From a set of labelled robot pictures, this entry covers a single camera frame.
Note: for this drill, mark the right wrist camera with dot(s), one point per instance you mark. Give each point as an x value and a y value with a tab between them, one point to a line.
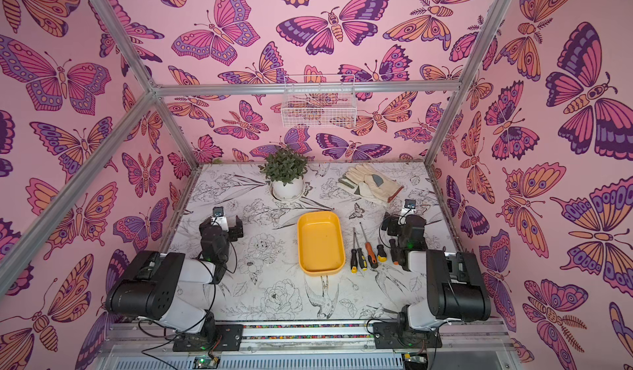
409	205

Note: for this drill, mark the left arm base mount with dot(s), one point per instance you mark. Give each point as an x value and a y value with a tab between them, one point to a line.
212	338

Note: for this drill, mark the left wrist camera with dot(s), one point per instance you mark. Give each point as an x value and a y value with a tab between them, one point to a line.
217	214

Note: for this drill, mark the black yellow Deli screwdriver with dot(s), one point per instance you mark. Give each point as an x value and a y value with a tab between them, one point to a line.
354	263

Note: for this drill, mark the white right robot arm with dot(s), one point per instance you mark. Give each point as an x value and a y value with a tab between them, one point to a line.
455	289

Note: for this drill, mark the white slotted cable duct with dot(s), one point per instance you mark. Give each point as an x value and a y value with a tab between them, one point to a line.
244	361

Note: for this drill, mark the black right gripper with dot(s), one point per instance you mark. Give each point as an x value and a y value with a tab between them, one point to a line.
391	224

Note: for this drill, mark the aluminium frame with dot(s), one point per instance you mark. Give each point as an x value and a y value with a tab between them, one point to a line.
71	72

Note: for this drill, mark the yellow plastic storage tray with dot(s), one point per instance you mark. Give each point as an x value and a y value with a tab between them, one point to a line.
321	249

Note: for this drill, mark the green leafy plant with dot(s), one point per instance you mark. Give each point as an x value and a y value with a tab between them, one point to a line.
284	166

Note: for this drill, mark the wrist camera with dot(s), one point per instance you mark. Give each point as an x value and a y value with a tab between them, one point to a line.
409	205
217	214

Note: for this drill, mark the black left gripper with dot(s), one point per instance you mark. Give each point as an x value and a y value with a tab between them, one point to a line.
236	232

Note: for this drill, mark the black orange handled screwdriver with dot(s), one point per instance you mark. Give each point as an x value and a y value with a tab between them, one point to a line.
395	252

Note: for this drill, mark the cream green work glove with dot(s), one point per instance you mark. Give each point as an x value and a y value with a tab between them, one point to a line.
361	190

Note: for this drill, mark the white wire basket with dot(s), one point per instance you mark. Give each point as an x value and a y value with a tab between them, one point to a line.
319	101

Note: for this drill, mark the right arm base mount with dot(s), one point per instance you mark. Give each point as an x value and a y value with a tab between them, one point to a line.
405	335

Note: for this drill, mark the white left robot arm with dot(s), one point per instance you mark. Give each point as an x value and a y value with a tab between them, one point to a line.
148	287

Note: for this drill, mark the white plastic plant pot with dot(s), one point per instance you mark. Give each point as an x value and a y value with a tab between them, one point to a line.
287	191

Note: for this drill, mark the black yellow stubby screwdriver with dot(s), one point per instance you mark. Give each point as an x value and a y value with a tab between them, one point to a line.
381	253

